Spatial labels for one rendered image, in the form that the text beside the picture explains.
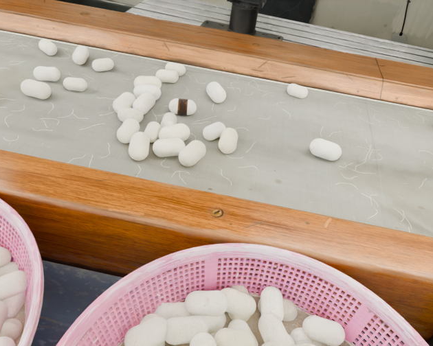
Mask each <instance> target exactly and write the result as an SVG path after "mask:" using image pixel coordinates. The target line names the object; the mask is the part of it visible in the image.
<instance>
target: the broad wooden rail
mask: <svg viewBox="0 0 433 346"><path fill-rule="evenodd" d="M0 30H1V31H6V32H12V33H17V34H24V35H28V36H35V37H39V38H46V39H50V40H54V41H60V42H65V43H72V44H76V45H83V46H87V47H94V48H98V49H105V50H109V51H116V52H120V53H124V54H131V55H135V56H142V57H146V58H153V59H158V60H164V61H168V62H176V63H179V64H183V65H190V66H195V67H201V68H206V69H213V70H217V71H224V72H228V73H235V74H239V75H243V76H249V77H254V78H261V79H265V80H272V81H276V82H283V83H287V84H297V85H300V86H303V87H309V88H313V89H320V90H324V91H331V92H335V93H342V94H347V95H353V96H357V97H364V98H368V99H372V100H379V101H384V102H390V103H395V104H401V105H406V106H413V107H417V108H424V109H428V110H432V111H433V68H431V67H424V66H419V65H412V64H408V63H404V62H397V61H392V60H385V59H380V58H373V57H370V56H363V55H358V54H351V53H346V52H342V51H335V50H331V49H324V48H319V47H312V46H308V45H301V44H297V43H290V42H285V41H278V40H274V39H270V38H263V37H258V36H251V35H247V34H239V33H236V32H229V31H224V30H217V29H212V28H209V27H201V26H197V25H190V24H185V23H178V22H174V21H167V20H161V19H154V18H151V17H147V16H140V15H136V14H129V13H124V12H117V11H113V10H105V9H102V8H95V7H90V6H86V5H78V4H75V3H67V2H63V1H56V0H0Z"/></svg>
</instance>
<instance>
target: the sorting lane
mask: <svg viewBox="0 0 433 346"><path fill-rule="evenodd" d="M42 39H44V38H39V37H35V36H28V35H24V34H17V33H12V32H6V31H1V30H0V150H6V151H10V152H16V153H20V154H26V155H30V156H33V157H40V158H44V159H50V160H54V161H60V162H64V163H70V164H74V165H80V166H84V167H88V168H94V169H98V170H104V171H108V172H115V173H118V174H124V175H128V176H134V177H138V178H145V179H148V180H152V181H159V182H163V183H169V184H172V185H178V186H182V187H189V188H193V189H199V190H203V191H207V192H213V193H217V194H223V195H226V196H233V197H237V198H243V199H247V200H253V201H257V202H261V203H267V204H270V205H277V206H281V207H287V208H291V209H297V210H301V211H308V212H311V213H315V214H321V215H325V216H331V217H335V218H341V219H345V220H352V221H355V222H361V223H365V224H371V225H375V226H379V227H385V228H389V229H396V230H400V231H406V232H409V233H415V234H419V235H426V236H430V237H433V111H432V110H428V109H424V108H417V107H413V106H406V105H401V104H395V103H390V102H384V101H379V100H372V99H368V98H364V97H357V96H353V95H347V94H342V93H335V92H331V91H324V90H320V89H313V88H309V87H306V88H307V90H308V95H307V96H306V97H305V98H299V97H295V96H292V95H290V94H288V92H287V87H288V86H289V85H290V84H287V83H283V82H276V81H272V80H265V79H261V78H254V77H249V76H243V75H239V74H235V73H228V72H224V71H217V70H213V69H206V68H201V67H195V66H190V65H183V64H181V65H183V66H184V67H185V68H186V72H185V74H183V75H182V76H179V79H178V81H176V82H175V83H169V82H162V86H161V88H160V90H161V93H162V94H161V96H160V98H159V99H158V100H155V105H154V106H153V107H152V108H151V109H150V110H149V112H147V113H146V114H144V115H143V116H144V117H143V120H142V121H141V122H139V125H140V130H139V132H144V131H145V129H146V127H147V125H148V124H149V123H150V122H157V123H159V125H160V124H161V121H162V118H163V116H164V115H165V114H166V113H171V111H170V109H169V104H170V101H171V100H173V99H175V98H178V99H179V98H181V99H189V100H192V101H193V102H194V103H195V104H196V106H197V109H196V111H195V113H194V114H192V115H178V114H175V115H176V116H177V124H185V125H187V127H189V129H190V136H189V138H187V140H185V141H184V143H185V146H187V145H188V144H189V143H190V142H191V141H194V140H198V141H201V142H203V143H204V145H205V147H206V153H205V155H204V156H203V157H202V158H201V159H200V160H199V161H198V162H197V163H195V164H194V165H193V166H190V167H186V166H184V165H182V164H181V163H180V162H179V156H171V157H159V156H157V155H156V154H155V153H154V152H153V144H154V142H153V143H150V146H149V151H148V156H147V157H146V158H145V159H143V160H141V161H136V160H134V159H132V158H131V157H130V155H129V145H130V143H122V142H121V141H119V140H118V138H117V131H118V129H119V127H120V126H121V125H122V124H123V122H122V121H120V120H119V119H118V114H117V113H116V112H115V111H114V110H113V101H114V100H115V99H116V98H118V97H119V96H121V94H123V93H125V92H130V93H132V94H133V95H134V92H133V90H134V88H135V87H134V80H135V79H136V77H138V76H155V74H156V73H157V71H158V70H160V69H165V66H166V64H167V63H169V62H168V61H164V60H158V59H153V58H146V57H142V56H135V55H131V54H124V53H120V52H116V51H109V50H105V49H98V48H94V47H87V46H85V47H86V48H87V49H88V50H89V57H88V59H87V61H86V63H85V64H83V65H77V64H76V63H75V62H74V61H73V60H72V54H73V53H74V51H75V49H76V48H77V47H78V46H83V45H76V44H72V43H65V42H60V41H54V40H50V39H48V40H49V41H51V42H52V43H53V44H55V45H56V47H57V52H56V54H55V55H53V56H49V55H47V54H46V53H45V52H44V51H42V50H41V49H40V48H39V46H38V43H39V41H40V40H42ZM101 58H110V59H112V61H113V63H114V66H113V68H112V69H111V70H108V71H100V72H98V71H95V70H94V69H93V67H92V62H93V61H94V60H96V59H101ZM39 66H42V67H55V68H57V69H58V70H59V71H60V79H59V80H57V81H55V82H52V81H40V80H37V79H36V78H35V77H34V69H35V68H36V67H39ZM68 77H72V78H82V79H84V80H85V81H86V82H87V88H86V89H85V90H84V91H70V90H67V89H66V88H65V87H64V86H63V81H64V79H65V78H68ZM27 79H31V80H36V81H38V82H44V83H46V84H48V85H49V86H50V88H51V90H52V92H51V95H50V96H49V97H48V98H47V99H43V100H42V99H39V98H37V97H31V96H27V95H25V94H24V93H23V92H22V91H21V83H22V82H23V81H24V80H27ZM211 82H218V83H219V84H220V85H221V86H222V88H223V89H224V90H225V92H226V98H225V100H224V101H223V102H221V103H216V102H214V101H213V100H212V99H211V98H210V96H209V95H208V94H207V91H206V87H207V85H208V84H209V83H211ZM134 96H135V95H134ZM135 99H137V98H136V97H135ZM216 122H221V123H223V124H224V125H225V128H233V129H235V131H236V132H237V134H238V140H237V145H236V150H235V151H234V152H232V153H230V154H225V153H223V152H221V151H220V149H219V139H220V137H219V138H217V139H214V140H212V141H208V140H207V139H205V138H204V136H203V129H204V128H205V127H206V126H209V125H210V124H213V123H216ZM319 138H320V139H324V140H327V141H330V142H333V143H336V144H337V145H338V146H339V147H340V148H341V150H342V154H341V156H340V158H338V159H337V160H334V161H329V160H326V159H323V158H321V157H317V156H315V155H314V154H312V153H311V151H310V148H309V146H310V143H311V142H312V141H313V140H314V139H319Z"/></svg>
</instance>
